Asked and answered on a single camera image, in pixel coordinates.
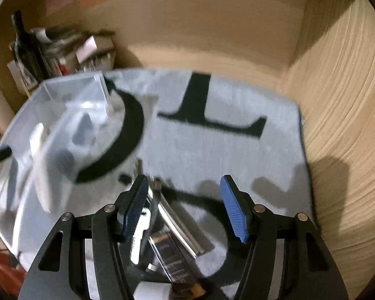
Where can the grey rug with black letters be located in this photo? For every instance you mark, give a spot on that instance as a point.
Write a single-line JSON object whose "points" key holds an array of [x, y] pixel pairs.
{"points": [[206, 150]]}

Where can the dark blue object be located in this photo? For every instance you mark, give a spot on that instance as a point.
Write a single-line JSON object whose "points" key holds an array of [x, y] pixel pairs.
{"points": [[82, 131]]}

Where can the dark glass bottle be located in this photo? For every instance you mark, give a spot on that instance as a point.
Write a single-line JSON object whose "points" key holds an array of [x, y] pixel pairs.
{"points": [[26, 50]]}

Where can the clear plastic storage box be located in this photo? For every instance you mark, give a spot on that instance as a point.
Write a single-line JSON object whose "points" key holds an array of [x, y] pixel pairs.
{"points": [[67, 89]]}

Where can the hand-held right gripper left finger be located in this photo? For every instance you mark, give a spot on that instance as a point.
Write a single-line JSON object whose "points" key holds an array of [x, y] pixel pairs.
{"points": [[133, 207]]}

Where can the white box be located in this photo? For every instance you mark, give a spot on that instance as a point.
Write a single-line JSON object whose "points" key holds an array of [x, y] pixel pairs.
{"points": [[153, 292]]}

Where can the shiny metal strip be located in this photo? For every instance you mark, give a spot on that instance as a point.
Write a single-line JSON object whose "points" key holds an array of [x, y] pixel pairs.
{"points": [[181, 228]]}

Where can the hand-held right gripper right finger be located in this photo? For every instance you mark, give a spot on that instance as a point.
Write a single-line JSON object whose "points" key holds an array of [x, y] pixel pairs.
{"points": [[234, 209]]}

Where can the grey round object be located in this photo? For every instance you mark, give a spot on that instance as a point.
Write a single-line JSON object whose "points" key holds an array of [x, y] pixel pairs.
{"points": [[65, 162]]}

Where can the pile of boxes and books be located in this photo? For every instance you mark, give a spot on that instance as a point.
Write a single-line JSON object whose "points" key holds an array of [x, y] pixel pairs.
{"points": [[78, 50]]}

